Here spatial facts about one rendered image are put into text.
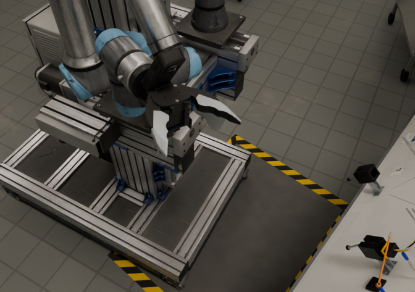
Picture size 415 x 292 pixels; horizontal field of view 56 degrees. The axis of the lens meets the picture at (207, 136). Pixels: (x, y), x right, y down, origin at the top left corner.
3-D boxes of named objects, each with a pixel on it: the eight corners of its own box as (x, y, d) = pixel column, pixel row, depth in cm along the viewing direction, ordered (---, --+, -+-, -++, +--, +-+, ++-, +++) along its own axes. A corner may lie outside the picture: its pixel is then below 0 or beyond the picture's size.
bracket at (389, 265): (390, 260, 101) (380, 246, 100) (398, 262, 99) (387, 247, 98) (380, 273, 99) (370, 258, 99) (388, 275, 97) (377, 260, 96)
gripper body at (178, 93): (194, 129, 74) (161, 94, 80) (199, 94, 68) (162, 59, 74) (160, 144, 70) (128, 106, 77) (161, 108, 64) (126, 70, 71)
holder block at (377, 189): (360, 189, 141) (344, 168, 140) (389, 186, 131) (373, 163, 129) (354, 197, 139) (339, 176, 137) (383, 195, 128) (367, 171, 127)
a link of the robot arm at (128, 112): (167, 104, 93) (163, 68, 84) (125, 125, 88) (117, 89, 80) (150, 86, 97) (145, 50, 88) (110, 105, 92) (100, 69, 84)
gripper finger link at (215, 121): (240, 131, 73) (193, 117, 74) (246, 107, 68) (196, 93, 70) (236, 142, 70) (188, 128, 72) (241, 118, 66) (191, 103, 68)
